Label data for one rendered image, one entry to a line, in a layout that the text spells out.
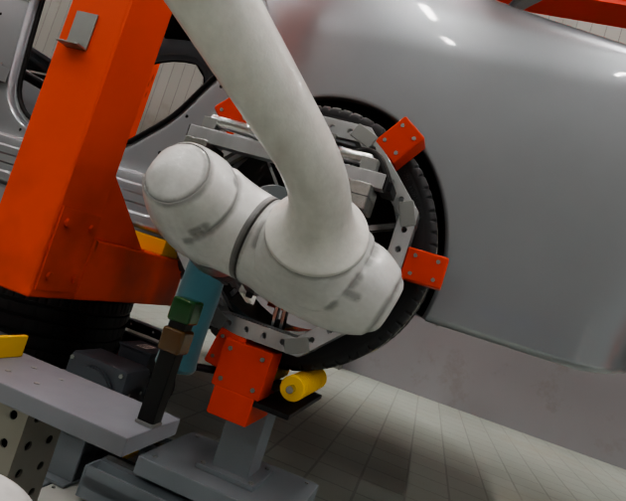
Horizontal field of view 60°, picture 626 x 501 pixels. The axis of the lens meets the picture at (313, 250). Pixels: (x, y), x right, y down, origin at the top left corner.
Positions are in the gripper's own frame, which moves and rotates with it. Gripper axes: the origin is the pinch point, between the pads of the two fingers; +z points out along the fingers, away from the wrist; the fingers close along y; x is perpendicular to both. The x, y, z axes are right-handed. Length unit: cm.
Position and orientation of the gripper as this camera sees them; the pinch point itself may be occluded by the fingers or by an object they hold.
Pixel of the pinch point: (249, 290)
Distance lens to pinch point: 92.9
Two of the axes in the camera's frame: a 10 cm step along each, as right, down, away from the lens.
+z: 0.6, 3.5, 9.3
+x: -3.3, 8.9, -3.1
